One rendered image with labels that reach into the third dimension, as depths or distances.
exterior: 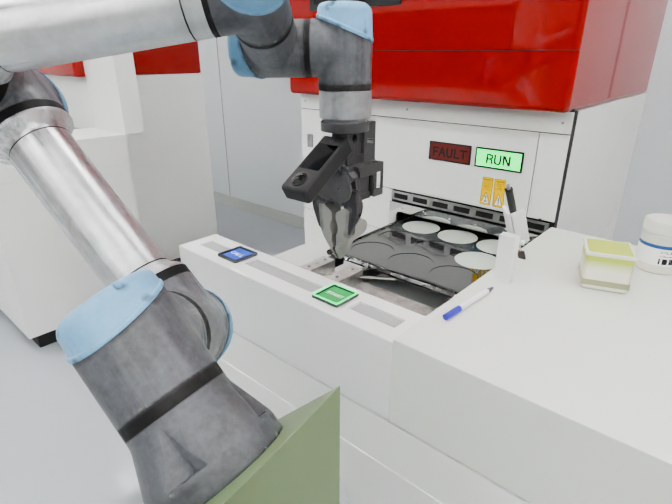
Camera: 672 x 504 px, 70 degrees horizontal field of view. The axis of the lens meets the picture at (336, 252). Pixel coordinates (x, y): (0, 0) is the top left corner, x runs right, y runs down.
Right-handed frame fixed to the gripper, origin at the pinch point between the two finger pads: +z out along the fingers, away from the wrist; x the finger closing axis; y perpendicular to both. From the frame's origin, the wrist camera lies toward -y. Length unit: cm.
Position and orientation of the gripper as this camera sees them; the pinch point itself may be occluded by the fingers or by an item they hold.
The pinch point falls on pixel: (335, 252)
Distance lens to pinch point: 75.8
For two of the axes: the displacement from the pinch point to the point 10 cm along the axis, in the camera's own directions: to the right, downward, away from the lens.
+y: 6.6, -2.9, 6.9
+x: -7.5, -2.5, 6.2
